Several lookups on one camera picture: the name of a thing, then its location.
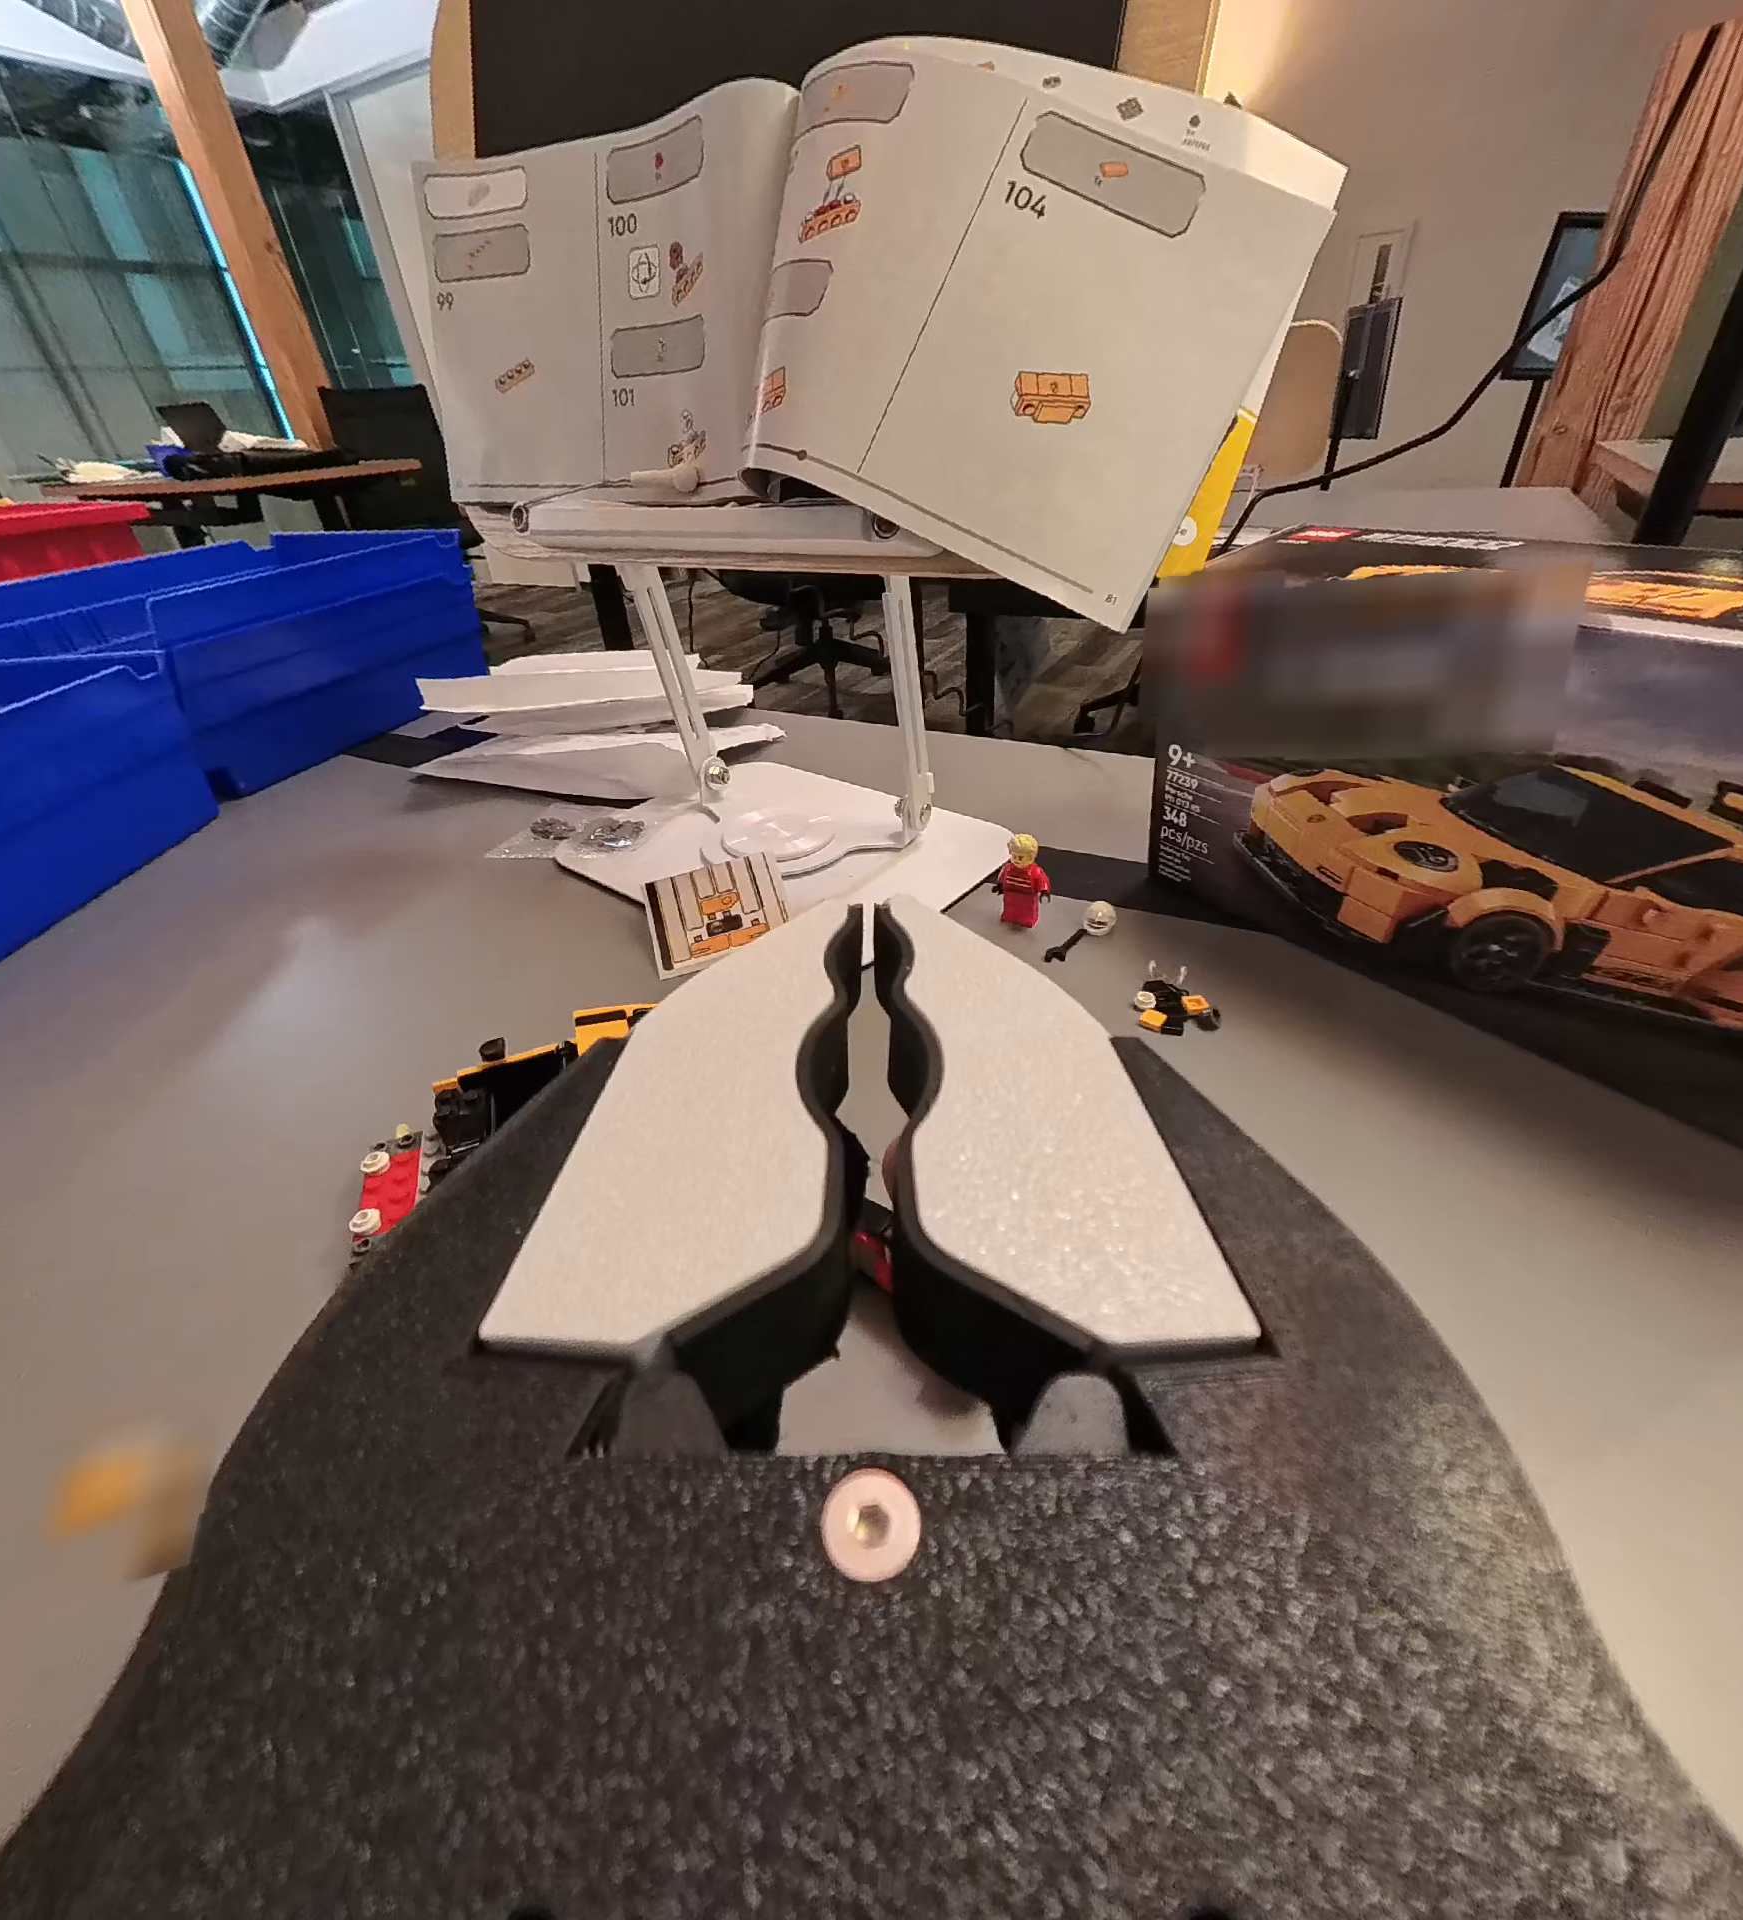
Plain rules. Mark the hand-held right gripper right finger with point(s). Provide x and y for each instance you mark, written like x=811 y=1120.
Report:
x=1081 y=1170

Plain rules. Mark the red lego minifigure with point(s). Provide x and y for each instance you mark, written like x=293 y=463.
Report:
x=1026 y=891

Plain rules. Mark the black swivel chair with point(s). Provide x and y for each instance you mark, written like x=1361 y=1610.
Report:
x=821 y=624

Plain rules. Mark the black steel post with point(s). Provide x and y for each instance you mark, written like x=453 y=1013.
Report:
x=1711 y=422

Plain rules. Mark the black lego set box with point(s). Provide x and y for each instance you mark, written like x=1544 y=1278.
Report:
x=1486 y=901

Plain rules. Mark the small orange black lego assembly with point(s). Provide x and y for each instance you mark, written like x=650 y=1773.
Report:
x=1170 y=1002

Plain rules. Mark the clear bag of small parts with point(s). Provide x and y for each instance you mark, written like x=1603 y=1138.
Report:
x=572 y=836

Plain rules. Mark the white book stand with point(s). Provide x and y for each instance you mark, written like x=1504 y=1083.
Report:
x=842 y=842

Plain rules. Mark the rough wooden pillar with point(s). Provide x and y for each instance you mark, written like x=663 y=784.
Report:
x=1652 y=300

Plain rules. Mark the black wall-mounted device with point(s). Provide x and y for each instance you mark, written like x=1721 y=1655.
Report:
x=1372 y=358

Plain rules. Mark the sticker sheet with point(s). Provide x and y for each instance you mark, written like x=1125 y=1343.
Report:
x=716 y=916

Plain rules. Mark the black office chair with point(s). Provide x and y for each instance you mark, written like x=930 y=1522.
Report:
x=375 y=435

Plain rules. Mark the white paper bag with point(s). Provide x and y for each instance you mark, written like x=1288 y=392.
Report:
x=632 y=716
x=586 y=683
x=586 y=764

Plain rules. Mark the blue plastic bin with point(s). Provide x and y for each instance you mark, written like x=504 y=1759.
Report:
x=212 y=567
x=48 y=811
x=317 y=675

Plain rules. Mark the small black lego wrench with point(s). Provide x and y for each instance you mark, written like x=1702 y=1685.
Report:
x=1097 y=918

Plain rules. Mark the white instruction booklet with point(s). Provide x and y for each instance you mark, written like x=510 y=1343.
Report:
x=960 y=300

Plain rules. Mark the orange lego car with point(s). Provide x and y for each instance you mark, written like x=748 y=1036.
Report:
x=496 y=1089

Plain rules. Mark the red plastic bin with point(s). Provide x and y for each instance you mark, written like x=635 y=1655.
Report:
x=2 y=547

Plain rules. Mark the yellow panel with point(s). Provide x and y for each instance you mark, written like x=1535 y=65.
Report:
x=1202 y=509

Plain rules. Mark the black framed screen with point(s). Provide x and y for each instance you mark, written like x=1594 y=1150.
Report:
x=1554 y=300

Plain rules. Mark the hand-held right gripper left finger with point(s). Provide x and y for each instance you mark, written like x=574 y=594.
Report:
x=677 y=1170

